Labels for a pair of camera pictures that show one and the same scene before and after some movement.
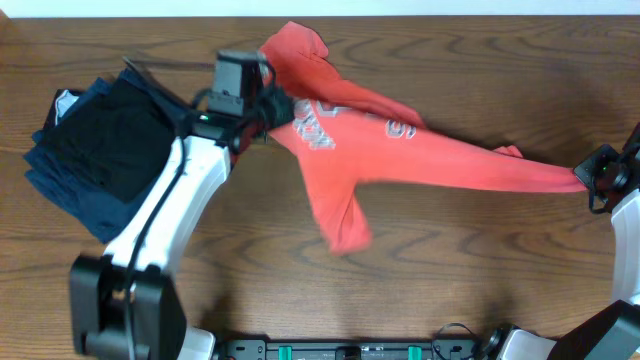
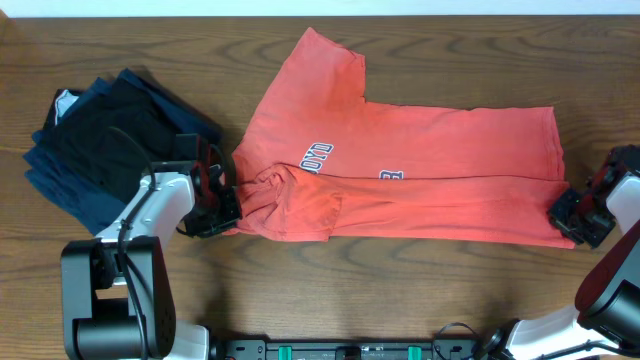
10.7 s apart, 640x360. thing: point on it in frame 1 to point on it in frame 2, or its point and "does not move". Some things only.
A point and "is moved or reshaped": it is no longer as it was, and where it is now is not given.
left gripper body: [278, 107] to [220, 211]
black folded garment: [118, 137] does not move
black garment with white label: [63, 100] does not move
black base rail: [358, 350] does not move
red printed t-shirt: [349, 134] is moved or reshaped
